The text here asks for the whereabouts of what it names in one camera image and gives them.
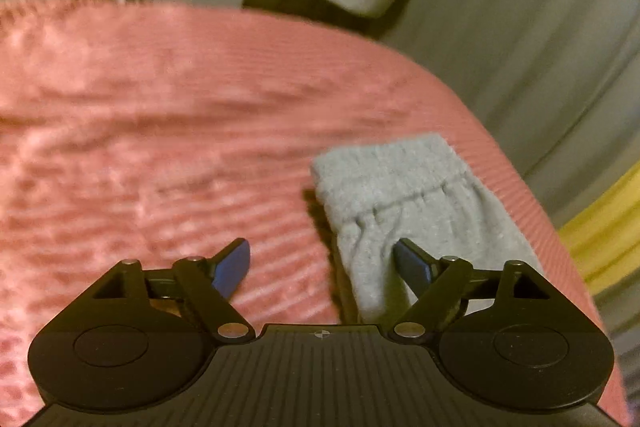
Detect grey curtain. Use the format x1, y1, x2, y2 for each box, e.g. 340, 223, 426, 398
385, 0, 640, 220
591, 279, 640, 390

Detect pink ribbed bedspread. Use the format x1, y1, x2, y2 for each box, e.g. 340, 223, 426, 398
0, 0, 632, 427

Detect yellow curtain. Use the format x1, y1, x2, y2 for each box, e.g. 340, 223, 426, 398
556, 166, 640, 294

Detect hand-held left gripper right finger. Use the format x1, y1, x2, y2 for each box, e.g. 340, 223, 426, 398
392, 238, 552, 340

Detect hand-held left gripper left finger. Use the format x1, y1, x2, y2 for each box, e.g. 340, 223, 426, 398
90, 238, 256, 342

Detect grey sweat pants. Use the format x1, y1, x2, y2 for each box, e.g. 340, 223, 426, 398
311, 133, 545, 324

